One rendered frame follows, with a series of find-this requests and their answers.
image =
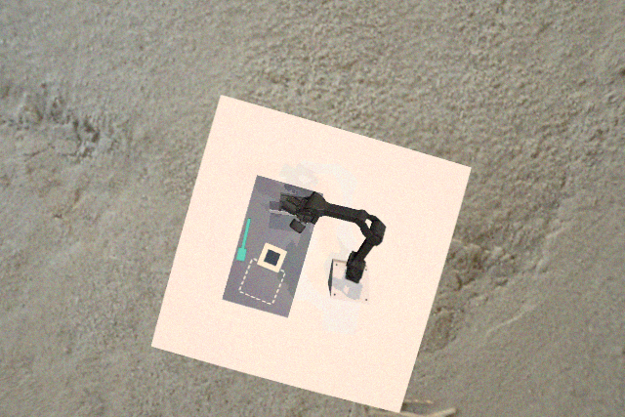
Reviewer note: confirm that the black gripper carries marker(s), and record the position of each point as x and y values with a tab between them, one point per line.
297	226

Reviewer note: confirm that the white tile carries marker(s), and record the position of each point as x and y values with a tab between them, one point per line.
272	257

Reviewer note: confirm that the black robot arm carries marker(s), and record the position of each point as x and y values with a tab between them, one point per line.
313	207

